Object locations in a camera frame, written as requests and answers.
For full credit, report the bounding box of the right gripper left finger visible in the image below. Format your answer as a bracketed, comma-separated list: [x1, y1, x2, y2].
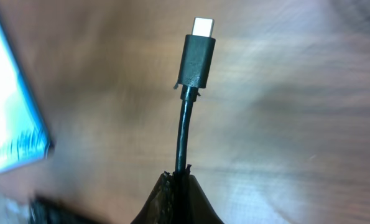
[131, 172, 175, 224]

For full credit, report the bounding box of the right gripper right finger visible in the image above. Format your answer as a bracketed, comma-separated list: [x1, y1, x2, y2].
[184, 164, 223, 224]

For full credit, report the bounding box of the black USB-C charging cable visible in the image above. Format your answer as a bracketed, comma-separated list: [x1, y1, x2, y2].
[173, 17, 217, 175]

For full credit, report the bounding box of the blue-screen Samsung smartphone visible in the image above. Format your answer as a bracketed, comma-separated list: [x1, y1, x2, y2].
[0, 13, 53, 173]

